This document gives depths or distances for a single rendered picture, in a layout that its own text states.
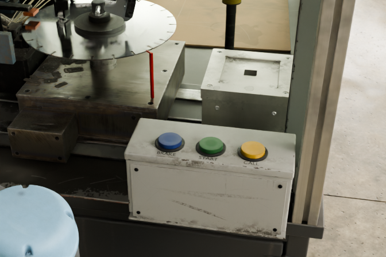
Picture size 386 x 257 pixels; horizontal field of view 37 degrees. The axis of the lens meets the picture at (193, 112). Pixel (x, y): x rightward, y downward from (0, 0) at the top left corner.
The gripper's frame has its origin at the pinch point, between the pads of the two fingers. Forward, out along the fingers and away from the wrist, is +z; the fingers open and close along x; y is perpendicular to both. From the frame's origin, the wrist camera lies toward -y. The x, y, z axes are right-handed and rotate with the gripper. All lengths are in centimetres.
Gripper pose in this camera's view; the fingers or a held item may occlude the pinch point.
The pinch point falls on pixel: (129, 16)
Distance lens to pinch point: 124.3
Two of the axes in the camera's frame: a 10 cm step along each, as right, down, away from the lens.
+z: -2.2, 4.5, 8.6
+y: -9.7, -1.6, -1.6
